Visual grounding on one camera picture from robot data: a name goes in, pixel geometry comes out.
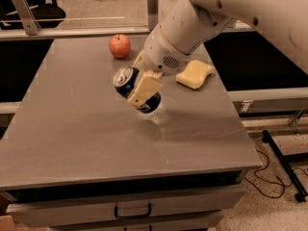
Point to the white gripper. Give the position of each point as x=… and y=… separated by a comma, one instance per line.
x=161, y=52

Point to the blue pepsi soda can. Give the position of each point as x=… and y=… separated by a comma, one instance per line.
x=139, y=87

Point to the black office chair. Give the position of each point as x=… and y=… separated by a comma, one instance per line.
x=46, y=12

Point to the metal bracket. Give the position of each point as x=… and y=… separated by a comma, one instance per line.
x=152, y=13
x=30, y=25

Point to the black floor stand bar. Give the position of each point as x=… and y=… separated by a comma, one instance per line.
x=302, y=194

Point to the left metal bracket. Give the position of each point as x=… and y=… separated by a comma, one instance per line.
x=30, y=25

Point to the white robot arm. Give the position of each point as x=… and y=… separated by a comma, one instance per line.
x=283, y=23

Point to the red apple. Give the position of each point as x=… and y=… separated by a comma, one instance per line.
x=120, y=46

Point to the middle metal bracket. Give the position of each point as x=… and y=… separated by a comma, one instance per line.
x=152, y=13

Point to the grey drawer with black handle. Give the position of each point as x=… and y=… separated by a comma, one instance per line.
x=127, y=206

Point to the yellow sponge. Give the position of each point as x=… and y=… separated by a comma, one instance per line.
x=194, y=75

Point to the grey horizontal rail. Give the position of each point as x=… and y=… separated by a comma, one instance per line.
x=59, y=33

